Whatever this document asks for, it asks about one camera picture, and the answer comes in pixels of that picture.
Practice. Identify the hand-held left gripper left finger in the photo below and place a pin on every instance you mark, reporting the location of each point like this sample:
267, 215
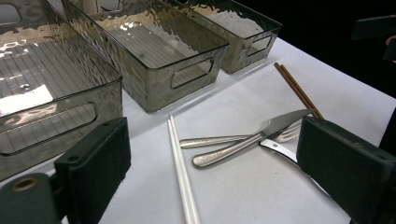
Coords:
93, 161

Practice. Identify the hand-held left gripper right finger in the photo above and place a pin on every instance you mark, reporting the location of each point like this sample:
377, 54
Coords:
348, 168

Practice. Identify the white chopstick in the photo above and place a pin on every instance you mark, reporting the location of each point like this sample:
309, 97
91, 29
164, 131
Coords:
185, 174
179, 174

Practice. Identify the brown chopstick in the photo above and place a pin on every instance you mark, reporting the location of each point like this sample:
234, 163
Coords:
295, 90
301, 90

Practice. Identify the grey transparent storage bin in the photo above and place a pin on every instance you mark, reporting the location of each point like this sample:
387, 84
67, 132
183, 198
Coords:
236, 56
46, 62
186, 90

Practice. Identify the steel fork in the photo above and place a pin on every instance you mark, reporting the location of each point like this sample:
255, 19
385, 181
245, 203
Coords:
205, 141

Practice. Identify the steel table knife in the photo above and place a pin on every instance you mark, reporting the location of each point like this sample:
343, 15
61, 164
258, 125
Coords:
224, 154

